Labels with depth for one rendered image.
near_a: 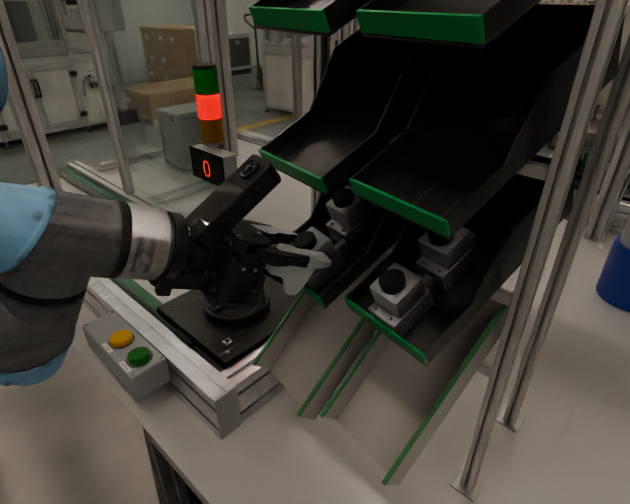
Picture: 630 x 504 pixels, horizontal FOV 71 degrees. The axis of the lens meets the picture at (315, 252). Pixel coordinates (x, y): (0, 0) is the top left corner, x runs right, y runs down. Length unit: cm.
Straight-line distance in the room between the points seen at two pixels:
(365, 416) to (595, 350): 64
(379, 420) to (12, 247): 49
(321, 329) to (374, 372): 11
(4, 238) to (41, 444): 61
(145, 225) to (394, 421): 42
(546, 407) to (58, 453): 89
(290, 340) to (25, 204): 48
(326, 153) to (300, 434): 51
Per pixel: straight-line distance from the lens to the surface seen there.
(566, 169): 49
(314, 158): 56
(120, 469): 88
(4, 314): 46
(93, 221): 42
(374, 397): 68
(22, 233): 41
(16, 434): 101
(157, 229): 44
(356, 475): 81
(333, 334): 71
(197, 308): 96
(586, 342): 119
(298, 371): 74
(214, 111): 99
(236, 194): 47
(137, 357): 88
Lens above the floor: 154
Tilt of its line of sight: 31 degrees down
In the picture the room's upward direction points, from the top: straight up
